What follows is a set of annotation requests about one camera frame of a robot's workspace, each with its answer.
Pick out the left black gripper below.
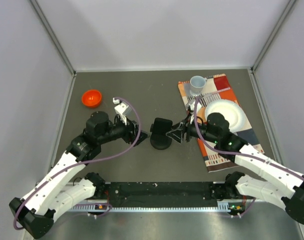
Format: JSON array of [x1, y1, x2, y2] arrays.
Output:
[[98, 114, 150, 146]]

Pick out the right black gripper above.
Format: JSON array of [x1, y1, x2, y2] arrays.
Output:
[[167, 111, 219, 144]]

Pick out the black phone stand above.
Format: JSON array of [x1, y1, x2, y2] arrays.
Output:
[[150, 124, 172, 150]]

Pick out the black smartphone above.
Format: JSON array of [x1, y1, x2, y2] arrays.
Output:
[[152, 117, 173, 136]]

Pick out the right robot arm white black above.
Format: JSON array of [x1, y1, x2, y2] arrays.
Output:
[[166, 112, 304, 225]]

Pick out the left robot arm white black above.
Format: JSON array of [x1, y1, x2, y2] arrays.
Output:
[[9, 111, 149, 239]]

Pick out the patterned orange placemat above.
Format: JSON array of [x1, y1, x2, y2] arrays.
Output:
[[177, 73, 265, 173]]

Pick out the light blue cup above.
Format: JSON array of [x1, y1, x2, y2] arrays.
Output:
[[189, 75, 207, 96]]

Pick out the white plate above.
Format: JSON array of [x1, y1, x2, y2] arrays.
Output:
[[204, 99, 246, 133]]

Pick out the orange bowl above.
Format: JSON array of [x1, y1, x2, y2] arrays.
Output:
[[81, 89, 102, 108]]

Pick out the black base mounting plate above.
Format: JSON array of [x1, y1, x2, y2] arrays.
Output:
[[96, 181, 226, 207]]

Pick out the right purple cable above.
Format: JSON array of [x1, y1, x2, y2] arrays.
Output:
[[193, 95, 304, 180]]

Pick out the purple cable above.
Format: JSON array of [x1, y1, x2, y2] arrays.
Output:
[[13, 96, 142, 230], [193, 95, 304, 180]]

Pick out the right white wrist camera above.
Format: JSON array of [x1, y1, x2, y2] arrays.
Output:
[[185, 99, 202, 124]]

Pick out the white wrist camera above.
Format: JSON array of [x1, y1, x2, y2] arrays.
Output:
[[185, 99, 202, 124], [113, 97, 132, 126]]

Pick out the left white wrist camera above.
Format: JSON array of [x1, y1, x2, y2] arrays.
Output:
[[113, 97, 132, 126]]

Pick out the grey slotted cable duct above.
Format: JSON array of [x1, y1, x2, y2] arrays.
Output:
[[68, 202, 231, 213]]

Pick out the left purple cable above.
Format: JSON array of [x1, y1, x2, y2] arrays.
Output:
[[13, 96, 142, 230]]

